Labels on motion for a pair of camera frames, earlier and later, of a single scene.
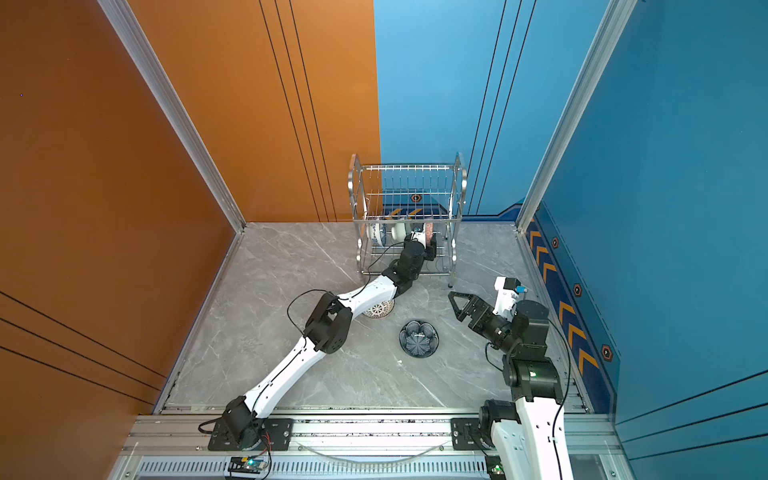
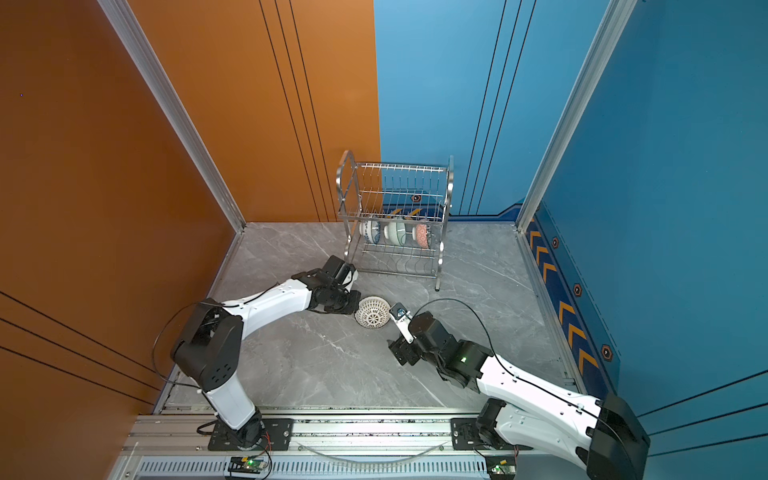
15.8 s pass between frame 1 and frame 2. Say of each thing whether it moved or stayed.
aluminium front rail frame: stayed
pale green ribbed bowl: moved
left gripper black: moved
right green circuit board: stayed
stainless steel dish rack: moved
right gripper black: moved
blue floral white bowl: moved
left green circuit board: stayed
